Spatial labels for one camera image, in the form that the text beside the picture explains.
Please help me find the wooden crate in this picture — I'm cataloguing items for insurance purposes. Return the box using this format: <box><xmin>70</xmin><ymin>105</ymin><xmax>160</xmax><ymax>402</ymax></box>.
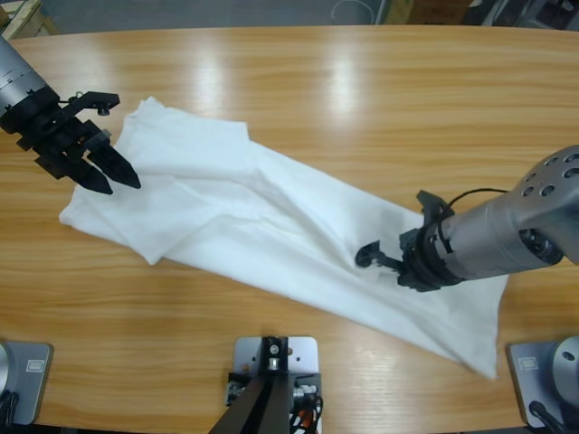
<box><xmin>0</xmin><ymin>0</ymin><xmax>60</xmax><ymax>42</ymax></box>

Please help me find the dark machinery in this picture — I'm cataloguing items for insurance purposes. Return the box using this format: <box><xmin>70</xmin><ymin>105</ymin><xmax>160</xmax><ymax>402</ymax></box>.
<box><xmin>465</xmin><ymin>0</ymin><xmax>579</xmax><ymax>32</ymax></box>

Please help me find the black base cable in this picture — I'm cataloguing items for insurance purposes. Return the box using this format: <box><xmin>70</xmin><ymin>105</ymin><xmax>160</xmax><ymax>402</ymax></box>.
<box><xmin>528</xmin><ymin>400</ymin><xmax>565</xmax><ymax>430</ymax></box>
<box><xmin>0</xmin><ymin>392</ymin><xmax>20</xmax><ymax>424</ymax></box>

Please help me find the orange cable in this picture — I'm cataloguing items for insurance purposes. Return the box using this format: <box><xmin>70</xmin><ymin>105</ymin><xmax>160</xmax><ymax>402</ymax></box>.
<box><xmin>289</xmin><ymin>404</ymin><xmax>323</xmax><ymax>434</ymax></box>

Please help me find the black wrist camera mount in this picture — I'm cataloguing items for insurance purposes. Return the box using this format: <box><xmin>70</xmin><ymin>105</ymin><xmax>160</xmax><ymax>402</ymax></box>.
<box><xmin>415</xmin><ymin>189</ymin><xmax>456</xmax><ymax>227</ymax></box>
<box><xmin>58</xmin><ymin>90</ymin><xmax>121</xmax><ymax>117</ymax></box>

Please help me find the grey base plate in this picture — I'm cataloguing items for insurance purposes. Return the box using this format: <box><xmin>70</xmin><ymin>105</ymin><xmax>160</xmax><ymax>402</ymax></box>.
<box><xmin>0</xmin><ymin>341</ymin><xmax>54</xmax><ymax>427</ymax></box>
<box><xmin>505</xmin><ymin>334</ymin><xmax>579</xmax><ymax>429</ymax></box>

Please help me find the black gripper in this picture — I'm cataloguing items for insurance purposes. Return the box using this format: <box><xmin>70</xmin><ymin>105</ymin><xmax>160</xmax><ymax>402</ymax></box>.
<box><xmin>355</xmin><ymin>221</ymin><xmax>458</xmax><ymax>293</ymax></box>
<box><xmin>0</xmin><ymin>88</ymin><xmax>142</xmax><ymax>196</ymax></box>

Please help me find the white mount block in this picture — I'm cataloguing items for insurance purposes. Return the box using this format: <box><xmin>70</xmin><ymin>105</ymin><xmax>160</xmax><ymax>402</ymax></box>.
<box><xmin>232</xmin><ymin>335</ymin><xmax>323</xmax><ymax>434</ymax></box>

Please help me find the brown cardboard box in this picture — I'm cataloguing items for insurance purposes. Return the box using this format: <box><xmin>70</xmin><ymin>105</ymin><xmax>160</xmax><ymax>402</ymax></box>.
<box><xmin>386</xmin><ymin>0</ymin><xmax>467</xmax><ymax>24</ymax></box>

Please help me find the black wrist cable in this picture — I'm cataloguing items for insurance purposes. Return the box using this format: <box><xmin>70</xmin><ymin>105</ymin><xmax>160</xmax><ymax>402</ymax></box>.
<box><xmin>445</xmin><ymin>187</ymin><xmax>508</xmax><ymax>213</ymax></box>

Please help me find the white t-shirt with small print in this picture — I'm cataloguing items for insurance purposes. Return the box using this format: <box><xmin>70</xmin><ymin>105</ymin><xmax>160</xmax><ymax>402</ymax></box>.
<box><xmin>58</xmin><ymin>96</ymin><xmax>510</xmax><ymax>381</ymax></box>

